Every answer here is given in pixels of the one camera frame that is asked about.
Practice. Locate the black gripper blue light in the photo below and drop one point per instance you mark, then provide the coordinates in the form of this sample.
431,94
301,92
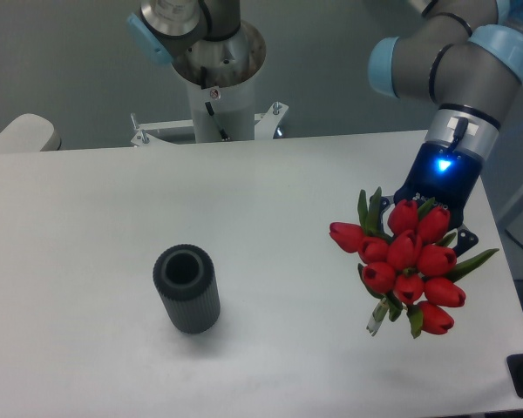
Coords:
449,178

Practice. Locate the red tulip bouquet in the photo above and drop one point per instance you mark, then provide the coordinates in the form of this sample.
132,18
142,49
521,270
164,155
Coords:
412,270

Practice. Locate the dark grey ribbed vase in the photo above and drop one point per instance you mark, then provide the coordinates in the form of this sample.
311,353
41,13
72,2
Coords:
184,277

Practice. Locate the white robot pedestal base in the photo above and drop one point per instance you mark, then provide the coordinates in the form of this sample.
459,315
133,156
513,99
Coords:
218,62

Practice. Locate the beige chair backrest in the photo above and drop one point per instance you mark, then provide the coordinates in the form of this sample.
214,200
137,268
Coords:
29,133

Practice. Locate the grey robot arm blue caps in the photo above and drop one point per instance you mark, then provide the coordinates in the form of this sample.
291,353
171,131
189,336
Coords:
464,59

